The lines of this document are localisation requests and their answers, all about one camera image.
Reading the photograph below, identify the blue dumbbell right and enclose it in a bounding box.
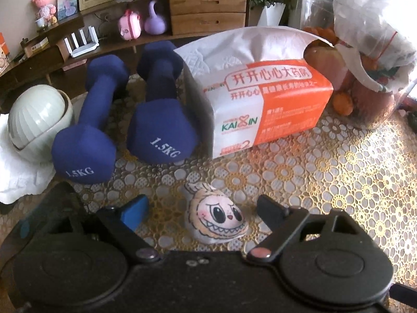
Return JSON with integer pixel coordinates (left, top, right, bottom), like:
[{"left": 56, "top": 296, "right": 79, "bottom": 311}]
[{"left": 126, "top": 40, "right": 200, "bottom": 165}]

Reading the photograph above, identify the white paper napkin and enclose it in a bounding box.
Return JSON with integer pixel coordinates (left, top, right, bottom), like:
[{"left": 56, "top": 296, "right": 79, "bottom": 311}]
[{"left": 0, "top": 114, "right": 56, "bottom": 205}]

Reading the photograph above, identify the orange tissue pack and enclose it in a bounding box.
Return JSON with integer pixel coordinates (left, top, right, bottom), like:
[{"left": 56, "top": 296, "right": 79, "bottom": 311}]
[{"left": 176, "top": 26, "right": 333, "bottom": 158}]

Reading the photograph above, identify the white wifi router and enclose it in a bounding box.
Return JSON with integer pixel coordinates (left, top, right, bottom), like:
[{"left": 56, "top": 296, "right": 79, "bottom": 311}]
[{"left": 64, "top": 26, "right": 99, "bottom": 58}]

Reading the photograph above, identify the wooden tv cabinet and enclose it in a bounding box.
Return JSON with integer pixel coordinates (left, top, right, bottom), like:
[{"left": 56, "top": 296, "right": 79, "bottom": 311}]
[{"left": 1, "top": 0, "right": 249, "bottom": 97}]

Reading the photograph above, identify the purple gourd toy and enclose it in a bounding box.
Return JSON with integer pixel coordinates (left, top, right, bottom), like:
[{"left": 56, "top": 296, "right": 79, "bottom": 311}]
[{"left": 144, "top": 0, "right": 168, "bottom": 35}]

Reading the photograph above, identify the pink teddy bear figure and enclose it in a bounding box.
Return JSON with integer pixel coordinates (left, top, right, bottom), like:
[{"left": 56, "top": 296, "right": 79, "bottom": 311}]
[{"left": 32, "top": 0, "right": 57, "bottom": 28}]

